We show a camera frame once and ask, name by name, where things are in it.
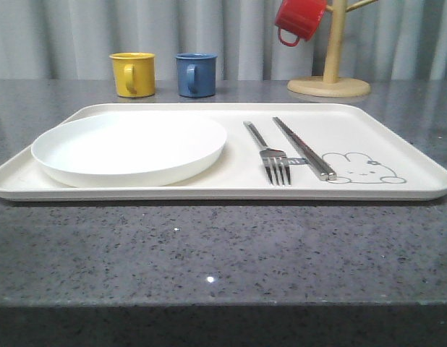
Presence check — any silver metal fork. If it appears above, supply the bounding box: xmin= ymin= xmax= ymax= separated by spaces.
xmin=243 ymin=121 xmax=291 ymax=186

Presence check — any white round plate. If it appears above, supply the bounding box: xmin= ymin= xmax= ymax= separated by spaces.
xmin=31 ymin=111 xmax=227 ymax=188

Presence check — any silver metal chopstick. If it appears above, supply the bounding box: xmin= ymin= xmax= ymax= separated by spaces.
xmin=274 ymin=116 xmax=339 ymax=181
xmin=271 ymin=116 xmax=331 ymax=181

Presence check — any blue enamel mug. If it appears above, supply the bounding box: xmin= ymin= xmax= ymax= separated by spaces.
xmin=176 ymin=53 xmax=217 ymax=98

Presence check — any yellow enamel mug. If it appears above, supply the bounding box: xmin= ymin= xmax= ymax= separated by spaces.
xmin=109 ymin=52 xmax=156 ymax=98

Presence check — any wooden mug tree stand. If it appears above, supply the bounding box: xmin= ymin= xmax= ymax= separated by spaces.
xmin=287 ymin=0 xmax=374 ymax=98

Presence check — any red enamel mug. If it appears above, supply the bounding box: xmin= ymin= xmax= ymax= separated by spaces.
xmin=275 ymin=0 xmax=327 ymax=47

